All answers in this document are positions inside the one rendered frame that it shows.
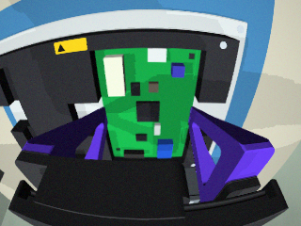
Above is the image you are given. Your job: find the green circuit board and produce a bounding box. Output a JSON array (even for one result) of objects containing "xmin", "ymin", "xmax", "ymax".
[{"xmin": 95, "ymin": 48, "xmax": 201, "ymax": 158}]

